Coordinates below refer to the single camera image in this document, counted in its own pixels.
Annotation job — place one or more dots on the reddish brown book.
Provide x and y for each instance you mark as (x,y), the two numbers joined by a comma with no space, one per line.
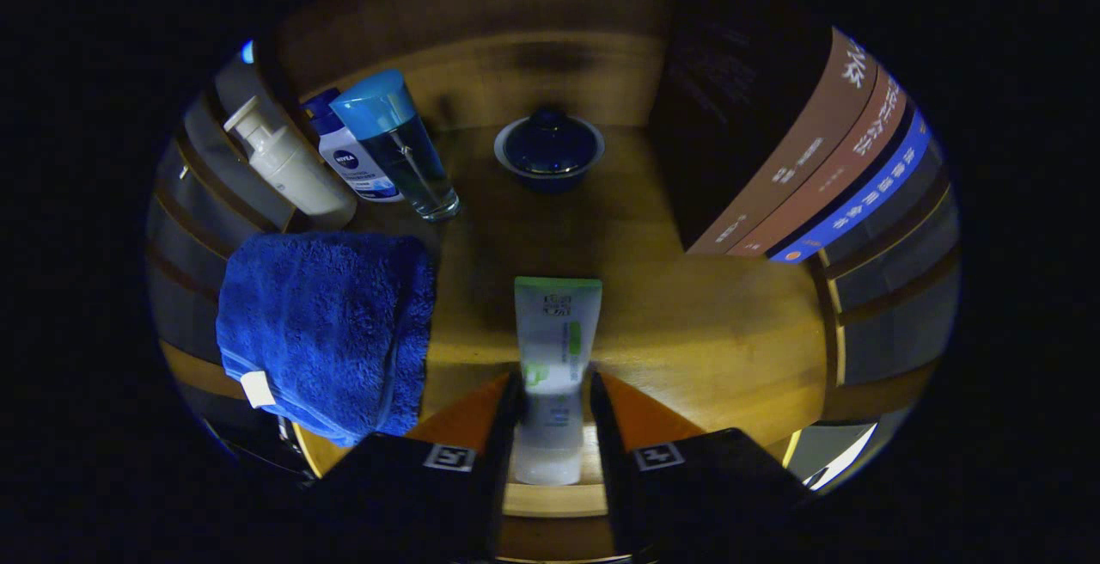
(859,143)

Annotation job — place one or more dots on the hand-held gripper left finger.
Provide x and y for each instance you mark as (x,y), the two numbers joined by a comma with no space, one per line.
(509,426)

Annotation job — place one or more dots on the white pump bottle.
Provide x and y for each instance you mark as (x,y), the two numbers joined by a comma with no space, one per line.
(296,173)

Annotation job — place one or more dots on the wooden cabinet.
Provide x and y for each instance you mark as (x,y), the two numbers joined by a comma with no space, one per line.
(481,74)

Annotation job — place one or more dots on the blue book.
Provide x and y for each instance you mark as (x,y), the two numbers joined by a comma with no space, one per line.
(868,194)

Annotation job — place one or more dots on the blue folded towel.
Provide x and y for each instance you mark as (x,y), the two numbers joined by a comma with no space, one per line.
(326,323)

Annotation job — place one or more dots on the white bottle with blue cap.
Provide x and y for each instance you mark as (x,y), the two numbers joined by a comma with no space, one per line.
(348,160)

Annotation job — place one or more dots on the clear bottle with blue cap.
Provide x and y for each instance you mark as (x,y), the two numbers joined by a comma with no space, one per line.
(404,151)

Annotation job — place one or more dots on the white tube with green print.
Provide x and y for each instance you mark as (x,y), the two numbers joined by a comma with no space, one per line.
(557,332)

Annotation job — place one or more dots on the blue lidded teacup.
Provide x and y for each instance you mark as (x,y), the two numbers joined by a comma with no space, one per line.
(550,147)

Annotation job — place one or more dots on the wooden countertop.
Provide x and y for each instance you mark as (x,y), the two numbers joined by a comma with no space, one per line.
(687,332)

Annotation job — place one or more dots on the dark brown book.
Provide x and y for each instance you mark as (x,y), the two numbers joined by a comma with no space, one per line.
(739,117)

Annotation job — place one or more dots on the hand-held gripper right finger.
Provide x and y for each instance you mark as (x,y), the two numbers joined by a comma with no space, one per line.
(606,461)

